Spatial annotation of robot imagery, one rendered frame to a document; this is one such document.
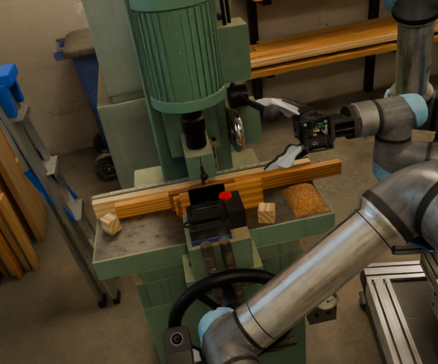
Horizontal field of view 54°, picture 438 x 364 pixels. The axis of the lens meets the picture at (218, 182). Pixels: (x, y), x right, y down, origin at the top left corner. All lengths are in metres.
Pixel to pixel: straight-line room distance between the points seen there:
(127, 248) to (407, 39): 0.85
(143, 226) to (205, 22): 0.53
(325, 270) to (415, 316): 1.18
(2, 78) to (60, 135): 2.01
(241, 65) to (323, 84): 2.72
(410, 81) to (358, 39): 2.14
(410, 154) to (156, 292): 0.69
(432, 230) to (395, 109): 0.40
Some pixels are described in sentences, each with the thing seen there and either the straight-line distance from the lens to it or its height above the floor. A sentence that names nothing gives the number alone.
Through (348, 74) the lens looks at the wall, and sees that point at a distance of 3.98.
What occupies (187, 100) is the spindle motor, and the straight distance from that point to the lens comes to 0.94.
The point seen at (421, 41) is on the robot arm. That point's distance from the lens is 1.20.
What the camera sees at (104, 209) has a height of 0.93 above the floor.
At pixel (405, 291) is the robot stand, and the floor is 0.21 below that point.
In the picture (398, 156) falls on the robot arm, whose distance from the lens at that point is 1.01.
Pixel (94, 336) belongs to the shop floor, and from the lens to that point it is 2.15.
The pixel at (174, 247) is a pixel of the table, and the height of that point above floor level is 0.90.
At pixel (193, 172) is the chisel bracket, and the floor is 1.02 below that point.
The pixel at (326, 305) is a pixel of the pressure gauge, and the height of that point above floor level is 0.64.
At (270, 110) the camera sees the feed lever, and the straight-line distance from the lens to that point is 0.82.
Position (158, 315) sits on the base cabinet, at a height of 0.68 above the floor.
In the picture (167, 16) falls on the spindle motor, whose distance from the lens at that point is 0.90.
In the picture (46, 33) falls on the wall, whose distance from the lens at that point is 3.42.
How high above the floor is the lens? 1.58
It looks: 33 degrees down
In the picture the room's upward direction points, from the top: 8 degrees counter-clockwise
